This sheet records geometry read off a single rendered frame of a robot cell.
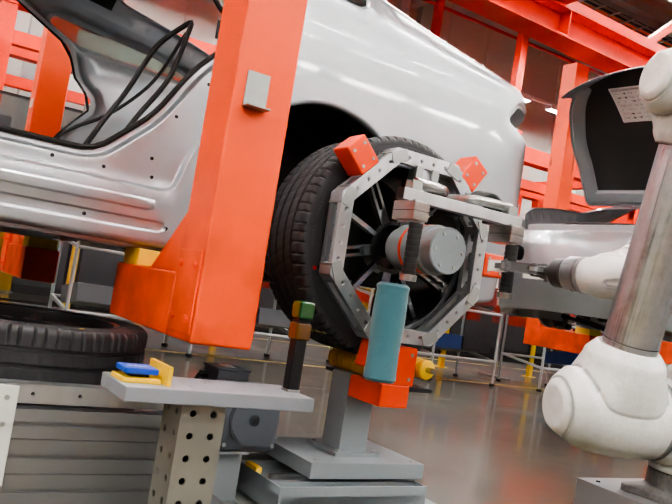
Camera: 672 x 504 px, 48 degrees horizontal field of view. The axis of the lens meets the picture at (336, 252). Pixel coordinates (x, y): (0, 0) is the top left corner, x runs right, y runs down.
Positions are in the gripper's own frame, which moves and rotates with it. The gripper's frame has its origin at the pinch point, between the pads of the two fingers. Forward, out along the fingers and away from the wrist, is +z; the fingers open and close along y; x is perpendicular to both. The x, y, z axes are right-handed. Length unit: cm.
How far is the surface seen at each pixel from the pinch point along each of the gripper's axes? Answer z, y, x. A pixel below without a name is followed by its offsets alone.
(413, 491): 23, -2, -68
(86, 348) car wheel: 37, -99, -37
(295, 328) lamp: 2, -63, -23
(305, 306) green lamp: 1, -61, -18
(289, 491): 23, -44, -67
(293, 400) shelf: -5, -64, -39
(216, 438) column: -2, -80, -48
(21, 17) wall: 979, -11, 296
